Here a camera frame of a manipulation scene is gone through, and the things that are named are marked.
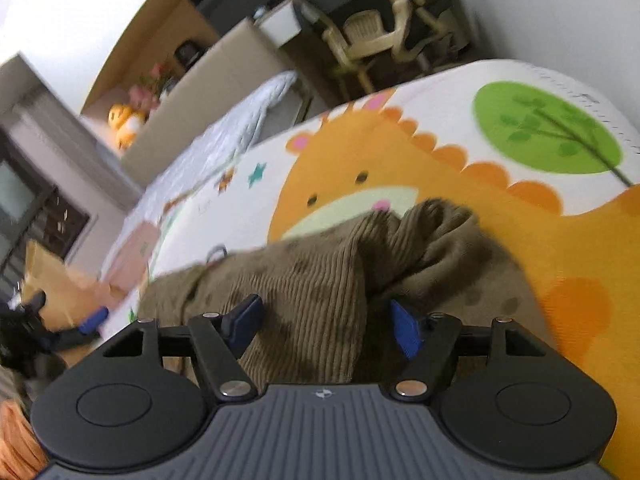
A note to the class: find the dark framed window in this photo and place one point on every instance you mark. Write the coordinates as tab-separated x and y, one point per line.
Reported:
35	210

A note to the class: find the white side table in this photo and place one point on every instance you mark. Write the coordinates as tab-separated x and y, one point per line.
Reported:
277	22

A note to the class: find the brown cardboard box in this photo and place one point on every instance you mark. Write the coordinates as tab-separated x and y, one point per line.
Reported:
60	285

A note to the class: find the yellow plush toy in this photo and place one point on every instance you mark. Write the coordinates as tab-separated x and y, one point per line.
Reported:
125	125

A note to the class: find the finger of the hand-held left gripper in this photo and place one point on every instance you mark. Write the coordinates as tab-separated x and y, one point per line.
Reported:
36	302
94	321

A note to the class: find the beige plastic chair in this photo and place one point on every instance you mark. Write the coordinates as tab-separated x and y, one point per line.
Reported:
442	20
362	35

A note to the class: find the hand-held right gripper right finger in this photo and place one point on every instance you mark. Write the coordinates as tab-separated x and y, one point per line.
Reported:
404	327

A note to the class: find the cartoon dinosaur printed blanket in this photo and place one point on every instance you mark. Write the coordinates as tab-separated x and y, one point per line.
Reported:
500	185

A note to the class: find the pink plush toy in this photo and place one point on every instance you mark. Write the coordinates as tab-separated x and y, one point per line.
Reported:
145	92

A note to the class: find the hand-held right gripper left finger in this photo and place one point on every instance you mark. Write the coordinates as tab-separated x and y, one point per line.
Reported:
247	314

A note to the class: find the white quilted blanket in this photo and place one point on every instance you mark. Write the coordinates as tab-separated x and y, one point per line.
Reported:
240	120

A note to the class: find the beige bed headboard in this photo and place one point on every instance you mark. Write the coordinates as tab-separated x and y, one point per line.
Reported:
210	100

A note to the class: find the orange cloth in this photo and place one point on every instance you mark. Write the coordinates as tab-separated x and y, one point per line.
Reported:
17	445

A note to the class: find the small black object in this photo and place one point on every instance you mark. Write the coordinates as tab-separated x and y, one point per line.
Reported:
189	54

